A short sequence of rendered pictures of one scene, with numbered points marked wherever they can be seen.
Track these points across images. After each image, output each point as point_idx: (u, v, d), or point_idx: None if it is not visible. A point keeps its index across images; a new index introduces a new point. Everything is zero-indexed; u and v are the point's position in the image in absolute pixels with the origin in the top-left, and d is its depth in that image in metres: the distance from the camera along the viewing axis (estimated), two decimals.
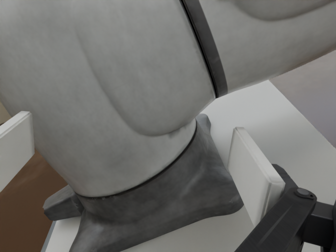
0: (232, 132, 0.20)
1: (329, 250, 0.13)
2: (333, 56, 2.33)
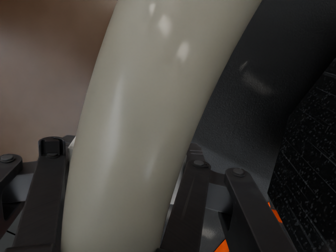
0: None
1: (227, 217, 0.14)
2: None
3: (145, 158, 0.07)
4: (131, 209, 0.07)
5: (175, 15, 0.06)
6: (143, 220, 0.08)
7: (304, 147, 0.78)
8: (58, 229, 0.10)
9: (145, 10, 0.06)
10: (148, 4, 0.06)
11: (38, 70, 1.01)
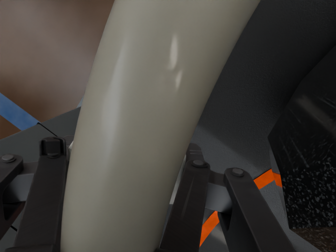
0: None
1: (227, 217, 0.14)
2: None
3: (144, 157, 0.07)
4: (130, 208, 0.07)
5: (173, 13, 0.06)
6: (142, 219, 0.08)
7: (305, 97, 0.86)
8: (58, 229, 0.10)
9: (143, 7, 0.06)
10: (146, 1, 0.06)
11: (89, 19, 1.20)
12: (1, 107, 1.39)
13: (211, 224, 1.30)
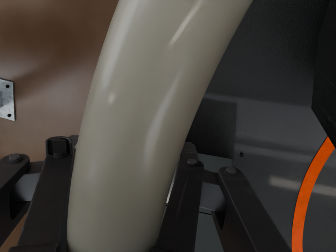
0: None
1: (221, 216, 0.14)
2: None
3: None
4: None
5: None
6: None
7: (329, 55, 0.83)
8: (63, 229, 0.10)
9: None
10: None
11: None
12: None
13: (303, 202, 1.28)
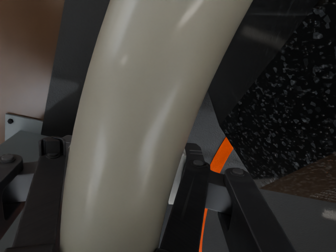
0: None
1: (227, 217, 0.14)
2: None
3: None
4: None
5: None
6: None
7: None
8: (58, 229, 0.10)
9: None
10: None
11: None
12: None
13: None
